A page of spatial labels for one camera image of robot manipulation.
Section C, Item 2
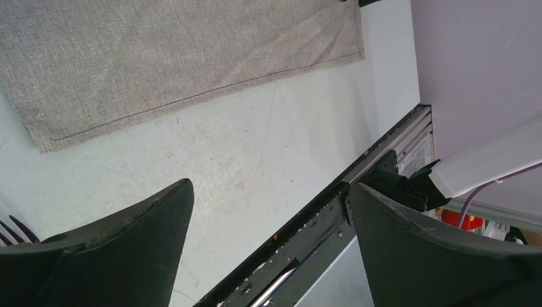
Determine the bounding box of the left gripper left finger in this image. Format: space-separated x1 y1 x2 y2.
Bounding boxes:
1 178 194 306

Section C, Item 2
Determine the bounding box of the grey cloth napkin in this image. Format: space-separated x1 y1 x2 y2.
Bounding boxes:
1 1 364 153

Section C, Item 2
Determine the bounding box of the iridescent fork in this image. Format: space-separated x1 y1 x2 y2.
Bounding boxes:
1 215 41 247

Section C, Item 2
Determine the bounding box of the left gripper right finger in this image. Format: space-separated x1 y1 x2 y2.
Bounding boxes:
350 183 541 306

